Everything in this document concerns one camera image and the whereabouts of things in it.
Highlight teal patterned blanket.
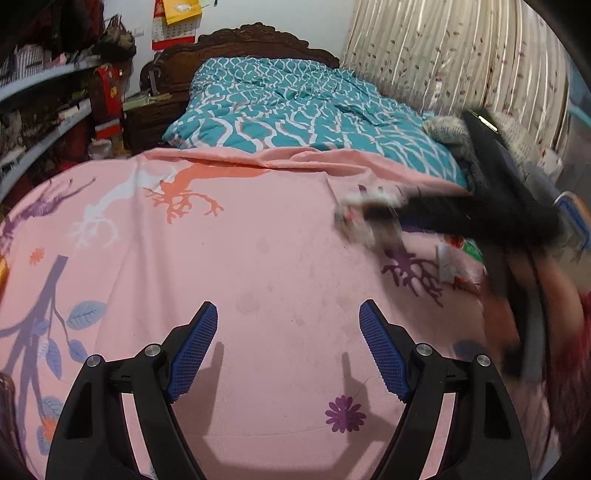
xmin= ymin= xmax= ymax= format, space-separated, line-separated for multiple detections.
xmin=161 ymin=56 xmax=468 ymax=188

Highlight yellow and red wall calendar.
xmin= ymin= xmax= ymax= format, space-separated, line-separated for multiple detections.
xmin=152 ymin=0 xmax=204 ymax=51

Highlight red box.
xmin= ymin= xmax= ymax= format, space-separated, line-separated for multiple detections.
xmin=95 ymin=65 xmax=125 ymax=139

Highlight person's right hand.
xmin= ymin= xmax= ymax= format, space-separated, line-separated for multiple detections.
xmin=480 ymin=258 xmax=585 ymax=370

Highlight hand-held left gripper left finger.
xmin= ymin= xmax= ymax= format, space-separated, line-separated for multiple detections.
xmin=45 ymin=301 xmax=219 ymax=480

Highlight grey shelf unit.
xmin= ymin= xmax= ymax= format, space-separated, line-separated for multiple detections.
xmin=0 ymin=44 xmax=102 ymax=199

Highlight carved wooden headboard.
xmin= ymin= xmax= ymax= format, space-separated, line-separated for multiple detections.
xmin=140 ymin=23 xmax=341 ymax=93

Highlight person's right forearm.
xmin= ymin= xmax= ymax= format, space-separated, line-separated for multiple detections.
xmin=545 ymin=291 xmax=591 ymax=444

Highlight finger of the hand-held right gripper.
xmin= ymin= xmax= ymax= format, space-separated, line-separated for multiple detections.
xmin=365 ymin=191 xmax=476 ymax=234

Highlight white printed wrapper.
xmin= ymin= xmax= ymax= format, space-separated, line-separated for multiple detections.
xmin=335 ymin=185 xmax=402 ymax=247

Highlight wooden nightstand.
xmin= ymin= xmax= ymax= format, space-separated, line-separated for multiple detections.
xmin=122 ymin=90 xmax=190 ymax=155

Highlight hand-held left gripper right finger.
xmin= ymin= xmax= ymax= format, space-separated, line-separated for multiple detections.
xmin=359 ymin=299 xmax=532 ymax=480

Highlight beige patterned curtain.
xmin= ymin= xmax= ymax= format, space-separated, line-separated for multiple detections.
xmin=339 ymin=0 xmax=583 ymax=153

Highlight clear storage box blue handles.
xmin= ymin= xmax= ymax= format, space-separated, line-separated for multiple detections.
xmin=551 ymin=92 xmax=591 ymax=241

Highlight grey patterned blanket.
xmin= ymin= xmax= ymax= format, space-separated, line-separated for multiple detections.
xmin=422 ymin=108 xmax=541 ymax=185

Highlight pink printed bedsheet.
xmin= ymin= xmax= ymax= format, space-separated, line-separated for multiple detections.
xmin=0 ymin=147 xmax=555 ymax=480

